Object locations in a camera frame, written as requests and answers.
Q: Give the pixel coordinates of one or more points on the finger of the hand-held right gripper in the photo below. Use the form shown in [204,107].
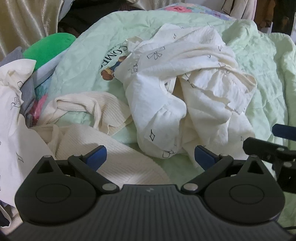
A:
[281,131]
[261,147]

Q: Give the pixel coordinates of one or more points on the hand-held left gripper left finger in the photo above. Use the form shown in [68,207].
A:
[98,155]

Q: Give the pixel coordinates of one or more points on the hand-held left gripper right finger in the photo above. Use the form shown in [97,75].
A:
[203,158]

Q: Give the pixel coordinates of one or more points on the white printed shirt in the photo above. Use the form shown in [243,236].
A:
[185,92]

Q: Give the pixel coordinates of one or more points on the cream ribbed knit garment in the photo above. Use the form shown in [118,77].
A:
[83,136]

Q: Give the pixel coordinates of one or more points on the light green quilted blanket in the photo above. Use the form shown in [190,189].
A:
[259,60]

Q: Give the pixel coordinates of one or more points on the white printed cloth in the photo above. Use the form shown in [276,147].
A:
[16,129]

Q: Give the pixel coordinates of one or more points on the dark hanging clothes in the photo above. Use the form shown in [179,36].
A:
[275,16]

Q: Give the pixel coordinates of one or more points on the green foam pad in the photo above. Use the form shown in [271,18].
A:
[49,49]

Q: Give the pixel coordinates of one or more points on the cream hanging garment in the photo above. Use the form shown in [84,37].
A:
[238,8]

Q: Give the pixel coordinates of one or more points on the dark cloth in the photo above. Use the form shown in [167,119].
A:
[92,16]

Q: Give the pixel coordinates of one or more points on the floral patterned bedsheet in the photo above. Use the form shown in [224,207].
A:
[196,9]

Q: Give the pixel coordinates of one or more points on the beige satin curtain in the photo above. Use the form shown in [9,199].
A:
[25,20]

